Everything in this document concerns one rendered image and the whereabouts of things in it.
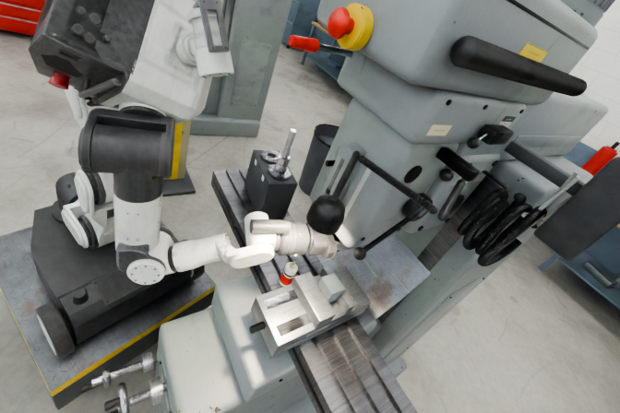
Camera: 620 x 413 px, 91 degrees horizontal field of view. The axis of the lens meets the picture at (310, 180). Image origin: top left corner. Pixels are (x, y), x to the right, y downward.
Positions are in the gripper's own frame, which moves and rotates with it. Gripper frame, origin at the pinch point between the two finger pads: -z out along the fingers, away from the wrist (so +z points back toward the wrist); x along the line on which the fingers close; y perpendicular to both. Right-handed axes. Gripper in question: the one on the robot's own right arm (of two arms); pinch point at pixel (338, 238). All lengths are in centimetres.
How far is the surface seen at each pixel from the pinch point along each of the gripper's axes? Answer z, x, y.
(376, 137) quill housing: 7.8, -4.5, -35.7
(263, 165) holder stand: 13.0, 43.7, 8.4
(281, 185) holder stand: 7.3, 33.3, 9.4
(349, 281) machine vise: -12.3, -1.6, 20.3
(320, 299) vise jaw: 2.5, -9.1, 16.1
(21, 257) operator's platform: 103, 59, 82
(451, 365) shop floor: -139, -7, 124
